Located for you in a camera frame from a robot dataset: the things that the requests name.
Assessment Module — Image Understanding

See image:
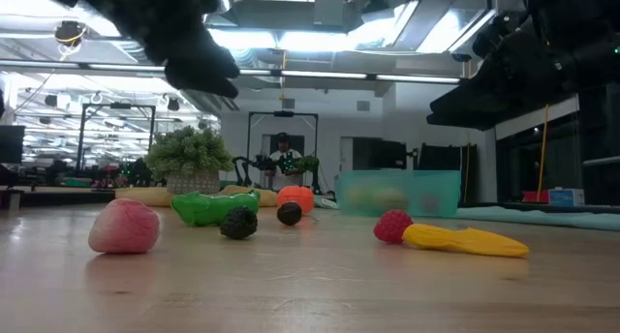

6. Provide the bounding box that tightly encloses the black ceiling cable reel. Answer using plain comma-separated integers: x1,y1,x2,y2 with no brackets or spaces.
53,20,88,47

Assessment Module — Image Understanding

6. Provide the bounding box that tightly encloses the pink toy peach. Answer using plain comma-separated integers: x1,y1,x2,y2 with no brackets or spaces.
87,197,161,255

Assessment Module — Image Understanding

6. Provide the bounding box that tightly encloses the black monitor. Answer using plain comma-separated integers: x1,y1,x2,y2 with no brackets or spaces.
418,142,479,204
0,124,25,165
352,137,409,170

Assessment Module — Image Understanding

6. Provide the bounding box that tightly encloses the yellow hanging cable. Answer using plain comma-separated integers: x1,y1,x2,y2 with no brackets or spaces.
536,104,551,203

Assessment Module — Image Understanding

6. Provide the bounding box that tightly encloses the green toy cucumber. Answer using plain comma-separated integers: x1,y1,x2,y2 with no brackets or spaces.
170,190,262,227

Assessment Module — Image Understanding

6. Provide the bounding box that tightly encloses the orange ridged toy tangerine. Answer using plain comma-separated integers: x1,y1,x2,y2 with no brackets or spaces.
276,185,316,215

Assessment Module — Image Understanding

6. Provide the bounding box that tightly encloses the small yellow-orange pepper toy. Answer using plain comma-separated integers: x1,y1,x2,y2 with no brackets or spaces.
401,223,531,258

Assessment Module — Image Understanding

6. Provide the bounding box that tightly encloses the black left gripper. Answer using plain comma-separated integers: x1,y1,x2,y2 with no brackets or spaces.
43,0,241,100

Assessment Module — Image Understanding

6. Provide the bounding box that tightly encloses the red box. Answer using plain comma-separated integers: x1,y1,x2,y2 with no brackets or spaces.
521,190,551,204

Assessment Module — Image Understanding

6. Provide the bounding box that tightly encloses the long LED light bar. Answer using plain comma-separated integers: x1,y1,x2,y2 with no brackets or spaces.
0,59,461,85

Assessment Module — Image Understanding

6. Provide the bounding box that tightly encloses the artificial green potted plant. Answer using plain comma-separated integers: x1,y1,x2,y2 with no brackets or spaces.
143,125,236,195

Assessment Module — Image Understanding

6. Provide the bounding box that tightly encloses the black toy blackberry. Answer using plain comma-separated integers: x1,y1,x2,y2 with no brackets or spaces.
219,205,259,241

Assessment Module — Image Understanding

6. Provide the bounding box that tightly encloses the blue and white box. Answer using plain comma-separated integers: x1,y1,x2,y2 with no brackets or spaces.
548,188,586,207

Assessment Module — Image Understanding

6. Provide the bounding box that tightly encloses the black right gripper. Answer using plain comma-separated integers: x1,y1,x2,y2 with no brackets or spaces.
425,13,582,131

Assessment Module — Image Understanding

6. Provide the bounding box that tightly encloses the person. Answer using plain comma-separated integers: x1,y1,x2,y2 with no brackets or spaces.
268,132,304,192

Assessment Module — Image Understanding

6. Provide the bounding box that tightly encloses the red toy strawberry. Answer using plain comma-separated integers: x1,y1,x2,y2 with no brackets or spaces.
419,195,441,214

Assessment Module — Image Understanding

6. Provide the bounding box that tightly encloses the small background potted plant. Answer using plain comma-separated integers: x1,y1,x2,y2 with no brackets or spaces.
294,155,321,175

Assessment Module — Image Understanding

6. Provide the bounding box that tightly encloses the mustard yellow cloth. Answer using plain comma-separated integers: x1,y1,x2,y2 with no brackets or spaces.
114,185,280,208

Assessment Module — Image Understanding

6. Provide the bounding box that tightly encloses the teal translucent plastic container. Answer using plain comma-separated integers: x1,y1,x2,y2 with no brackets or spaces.
334,169,462,218

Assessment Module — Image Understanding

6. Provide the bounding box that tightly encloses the yellow toy lemon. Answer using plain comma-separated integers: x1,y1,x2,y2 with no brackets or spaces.
346,186,375,211

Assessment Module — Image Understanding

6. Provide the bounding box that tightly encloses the black robot station frame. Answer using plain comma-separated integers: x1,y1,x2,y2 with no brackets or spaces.
76,103,157,177
246,110,320,194

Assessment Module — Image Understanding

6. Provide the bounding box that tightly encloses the dark round plum toy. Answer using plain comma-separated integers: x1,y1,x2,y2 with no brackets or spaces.
276,200,319,227

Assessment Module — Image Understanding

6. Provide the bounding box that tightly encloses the red toy raspberry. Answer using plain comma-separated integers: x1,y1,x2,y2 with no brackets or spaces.
373,209,415,244

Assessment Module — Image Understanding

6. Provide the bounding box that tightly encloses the black aluminium table frame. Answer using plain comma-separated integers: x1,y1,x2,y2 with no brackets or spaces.
0,186,117,211

